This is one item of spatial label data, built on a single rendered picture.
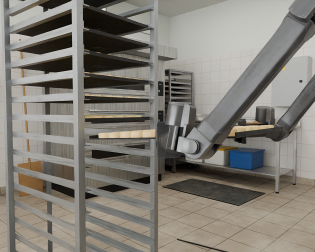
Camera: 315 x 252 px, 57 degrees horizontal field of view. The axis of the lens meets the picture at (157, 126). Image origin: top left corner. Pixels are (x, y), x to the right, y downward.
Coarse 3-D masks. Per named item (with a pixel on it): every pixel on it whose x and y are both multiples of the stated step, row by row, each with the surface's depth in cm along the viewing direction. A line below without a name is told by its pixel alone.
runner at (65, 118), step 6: (12, 114) 151; (18, 114) 146; (24, 114) 143; (30, 114) 139; (36, 114) 135; (42, 114) 132; (30, 120) 139; (36, 120) 135; (42, 120) 132; (48, 120) 129; (54, 120) 126; (60, 120) 123; (66, 120) 120; (72, 120) 117; (84, 120) 113
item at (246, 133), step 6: (282, 126) 105; (240, 132) 77; (246, 132) 80; (252, 132) 83; (258, 132) 87; (264, 132) 90; (90, 138) 112; (96, 138) 109; (102, 138) 107; (108, 138) 105; (114, 138) 103; (120, 138) 101; (126, 138) 99; (132, 138) 97; (138, 138) 96; (144, 138) 94; (150, 138) 92
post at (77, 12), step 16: (80, 0) 109; (80, 16) 110; (80, 32) 110; (80, 48) 110; (80, 64) 110; (80, 80) 111; (80, 96) 111; (80, 112) 111; (80, 128) 111; (80, 144) 112; (80, 160) 112; (80, 176) 112; (80, 192) 112; (80, 208) 112; (80, 224) 113; (80, 240) 113
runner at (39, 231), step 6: (18, 222) 151; (24, 222) 147; (30, 228) 143; (36, 228) 139; (42, 234) 136; (48, 234) 133; (54, 240) 130; (60, 240) 127; (66, 246) 124; (72, 246) 121
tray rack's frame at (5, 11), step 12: (48, 72) 168; (48, 108) 169; (48, 132) 169; (12, 144) 152; (48, 144) 170; (12, 156) 152; (12, 168) 152; (48, 168) 170; (12, 180) 152; (12, 192) 153; (48, 192) 171; (12, 204) 153; (48, 204) 171; (12, 216) 153; (12, 228) 153; (48, 228) 171; (12, 240) 153; (48, 240) 172
